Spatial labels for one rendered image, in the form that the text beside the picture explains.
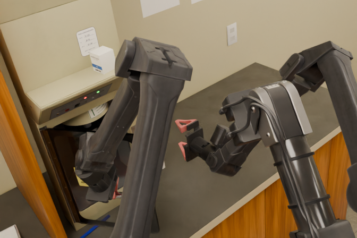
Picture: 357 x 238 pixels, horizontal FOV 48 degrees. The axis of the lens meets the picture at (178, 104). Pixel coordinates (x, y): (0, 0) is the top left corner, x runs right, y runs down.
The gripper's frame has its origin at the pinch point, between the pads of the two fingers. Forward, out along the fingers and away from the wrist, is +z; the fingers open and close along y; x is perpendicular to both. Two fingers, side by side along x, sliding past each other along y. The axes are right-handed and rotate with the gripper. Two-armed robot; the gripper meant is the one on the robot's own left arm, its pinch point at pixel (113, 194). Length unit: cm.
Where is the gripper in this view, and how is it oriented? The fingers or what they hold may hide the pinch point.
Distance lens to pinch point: 121.4
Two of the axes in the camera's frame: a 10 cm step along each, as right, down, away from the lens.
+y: -1.8, 8.5, -5.0
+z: 2.3, 5.3, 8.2
